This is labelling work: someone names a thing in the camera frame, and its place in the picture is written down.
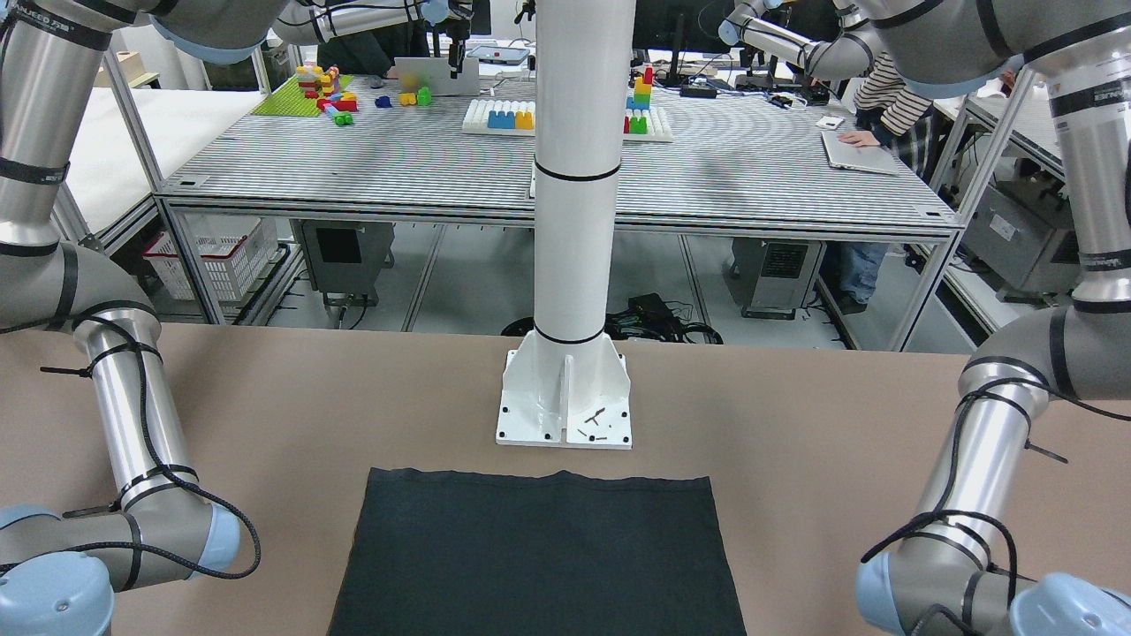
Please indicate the striped aluminium work table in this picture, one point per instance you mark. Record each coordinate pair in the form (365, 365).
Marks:
(737, 166)

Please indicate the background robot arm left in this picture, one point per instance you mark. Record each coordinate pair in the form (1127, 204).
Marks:
(307, 23)

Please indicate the white plastic basket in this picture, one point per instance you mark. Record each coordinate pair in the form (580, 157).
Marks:
(234, 251)

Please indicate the grey computer box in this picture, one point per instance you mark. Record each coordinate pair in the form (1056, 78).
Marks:
(772, 278)
(345, 258)

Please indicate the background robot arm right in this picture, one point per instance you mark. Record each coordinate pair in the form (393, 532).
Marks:
(852, 54)

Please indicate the white block tray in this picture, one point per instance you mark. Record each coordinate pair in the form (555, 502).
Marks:
(518, 119)

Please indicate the silver laptop on table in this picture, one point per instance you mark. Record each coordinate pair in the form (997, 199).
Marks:
(844, 156)

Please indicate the person in striped shirt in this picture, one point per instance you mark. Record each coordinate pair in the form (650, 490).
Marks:
(892, 116)

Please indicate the green lego baseplate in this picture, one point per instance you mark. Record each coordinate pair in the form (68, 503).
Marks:
(309, 96)

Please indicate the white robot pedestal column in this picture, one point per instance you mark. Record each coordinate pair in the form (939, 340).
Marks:
(566, 385)

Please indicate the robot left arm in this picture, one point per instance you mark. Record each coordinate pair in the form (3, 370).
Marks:
(953, 567)

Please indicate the black t-shirt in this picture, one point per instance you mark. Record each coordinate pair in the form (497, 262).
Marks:
(449, 553)

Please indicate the open laptop in background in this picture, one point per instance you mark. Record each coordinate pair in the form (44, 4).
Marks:
(435, 73)

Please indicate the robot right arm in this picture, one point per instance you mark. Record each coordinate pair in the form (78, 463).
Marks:
(61, 574)

